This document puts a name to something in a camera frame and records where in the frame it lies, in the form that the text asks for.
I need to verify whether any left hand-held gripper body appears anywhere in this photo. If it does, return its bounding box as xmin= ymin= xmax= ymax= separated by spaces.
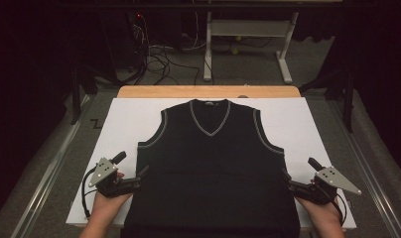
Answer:
xmin=87 ymin=157 xmax=143 ymax=199

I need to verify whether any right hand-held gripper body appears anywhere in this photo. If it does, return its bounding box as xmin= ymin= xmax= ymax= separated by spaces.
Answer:
xmin=287 ymin=166 xmax=362 ymax=206

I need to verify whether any black knit vest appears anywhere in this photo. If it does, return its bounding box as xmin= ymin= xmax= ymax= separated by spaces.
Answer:
xmin=120 ymin=98 xmax=302 ymax=238

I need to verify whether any person's right hand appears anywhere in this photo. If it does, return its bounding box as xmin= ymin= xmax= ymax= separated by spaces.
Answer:
xmin=294 ymin=178 xmax=343 ymax=227

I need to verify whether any person's left hand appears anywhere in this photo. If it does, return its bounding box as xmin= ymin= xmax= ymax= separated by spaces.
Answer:
xmin=90 ymin=171 xmax=134 ymax=217

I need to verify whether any white board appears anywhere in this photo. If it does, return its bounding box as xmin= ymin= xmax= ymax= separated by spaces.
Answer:
xmin=66 ymin=97 xmax=357 ymax=231

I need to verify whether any black stand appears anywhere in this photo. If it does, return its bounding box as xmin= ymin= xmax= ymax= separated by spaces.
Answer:
xmin=299 ymin=65 xmax=356 ymax=134
xmin=68 ymin=60 xmax=102 ymax=126

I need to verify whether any wooden table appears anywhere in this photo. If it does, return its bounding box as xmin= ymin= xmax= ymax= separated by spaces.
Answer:
xmin=117 ymin=84 xmax=302 ymax=99

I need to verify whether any dark equipment with red light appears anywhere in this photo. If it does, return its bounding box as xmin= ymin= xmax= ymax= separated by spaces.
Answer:
xmin=98 ymin=11 xmax=150 ymax=74

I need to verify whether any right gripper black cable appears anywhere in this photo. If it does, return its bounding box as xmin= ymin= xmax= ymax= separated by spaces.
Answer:
xmin=321 ymin=187 xmax=349 ymax=227

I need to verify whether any metal floor rail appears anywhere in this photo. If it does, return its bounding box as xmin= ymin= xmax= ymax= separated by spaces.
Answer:
xmin=326 ymin=98 xmax=401 ymax=238
xmin=9 ymin=94 xmax=92 ymax=238

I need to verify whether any tangle of floor cables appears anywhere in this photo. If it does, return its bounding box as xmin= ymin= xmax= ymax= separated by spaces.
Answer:
xmin=132 ymin=13 xmax=204 ymax=86

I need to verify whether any white metal table frame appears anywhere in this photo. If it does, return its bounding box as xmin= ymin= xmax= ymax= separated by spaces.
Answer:
xmin=202 ymin=11 xmax=301 ymax=85

